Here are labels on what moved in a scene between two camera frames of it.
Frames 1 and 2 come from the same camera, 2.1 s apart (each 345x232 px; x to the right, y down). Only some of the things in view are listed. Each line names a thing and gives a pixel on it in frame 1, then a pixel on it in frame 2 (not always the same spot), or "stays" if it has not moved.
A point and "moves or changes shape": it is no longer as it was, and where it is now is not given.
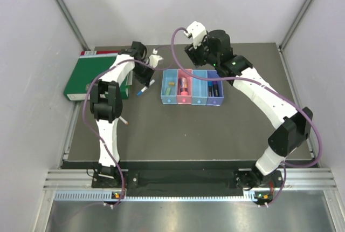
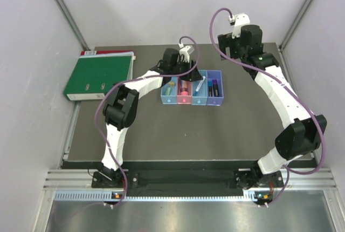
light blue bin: x=199 y=95 stays
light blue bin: x=168 y=91 stays
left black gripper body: x=142 y=72 -> x=183 y=67
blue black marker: x=209 y=88 stays
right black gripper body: x=200 y=55 -> x=236 y=51
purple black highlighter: x=216 y=88 stays
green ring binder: x=87 y=68 stays
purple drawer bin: x=215 y=93 stays
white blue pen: x=145 y=88 moves or changes shape
